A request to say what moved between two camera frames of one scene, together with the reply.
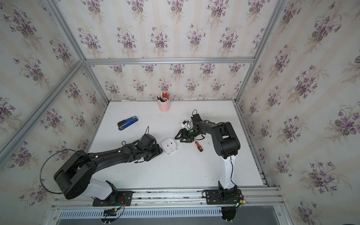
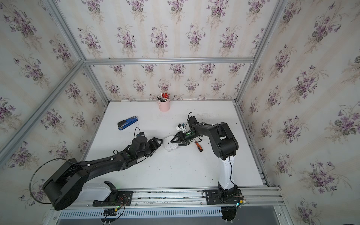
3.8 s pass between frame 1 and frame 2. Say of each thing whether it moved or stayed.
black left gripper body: moved
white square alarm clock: stayed
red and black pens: stayed
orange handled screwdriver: stayed
